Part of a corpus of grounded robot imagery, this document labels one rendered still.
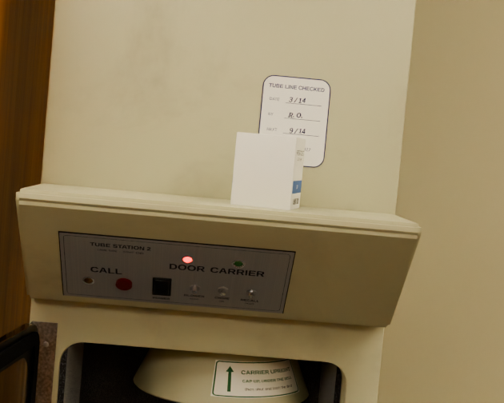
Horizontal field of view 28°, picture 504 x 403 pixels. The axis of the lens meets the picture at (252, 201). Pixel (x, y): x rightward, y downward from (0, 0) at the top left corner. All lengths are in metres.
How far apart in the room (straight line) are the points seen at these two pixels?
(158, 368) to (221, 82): 0.28
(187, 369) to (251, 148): 0.24
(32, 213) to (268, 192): 0.19
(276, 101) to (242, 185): 0.11
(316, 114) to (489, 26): 0.53
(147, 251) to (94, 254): 0.04
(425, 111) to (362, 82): 0.46
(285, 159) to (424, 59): 0.58
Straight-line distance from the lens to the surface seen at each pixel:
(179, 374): 0.96
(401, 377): 1.39
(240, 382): 0.95
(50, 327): 0.92
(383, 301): 0.87
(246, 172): 0.82
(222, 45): 0.90
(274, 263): 0.83
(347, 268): 0.83
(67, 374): 0.95
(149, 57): 0.90
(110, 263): 0.84
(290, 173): 0.82
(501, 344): 1.41
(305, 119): 0.90
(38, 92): 1.17
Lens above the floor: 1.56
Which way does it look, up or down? 3 degrees down
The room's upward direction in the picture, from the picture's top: 5 degrees clockwise
